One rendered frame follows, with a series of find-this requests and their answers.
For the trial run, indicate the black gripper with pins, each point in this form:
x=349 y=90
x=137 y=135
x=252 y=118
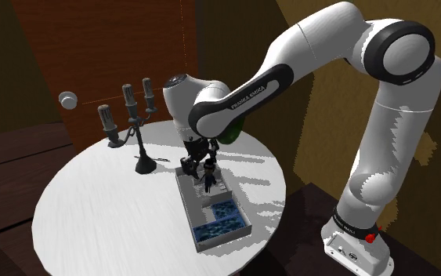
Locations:
x=199 y=147

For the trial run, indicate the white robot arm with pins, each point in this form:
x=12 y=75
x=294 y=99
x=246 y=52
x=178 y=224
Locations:
x=399 y=126

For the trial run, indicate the small dark figure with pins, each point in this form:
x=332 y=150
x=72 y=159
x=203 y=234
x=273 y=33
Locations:
x=209 y=176

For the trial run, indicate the grey tray with blue pattern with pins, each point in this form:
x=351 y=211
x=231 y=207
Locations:
x=201 y=204

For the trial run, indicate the green round object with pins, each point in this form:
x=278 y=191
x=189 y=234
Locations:
x=232 y=134

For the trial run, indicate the round white table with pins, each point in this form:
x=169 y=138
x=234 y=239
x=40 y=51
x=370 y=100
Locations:
x=109 y=214

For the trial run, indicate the dark robot stand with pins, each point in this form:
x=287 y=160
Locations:
x=304 y=214

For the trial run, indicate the brown door with white knob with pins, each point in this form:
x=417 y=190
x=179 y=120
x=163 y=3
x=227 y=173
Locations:
x=101 y=49

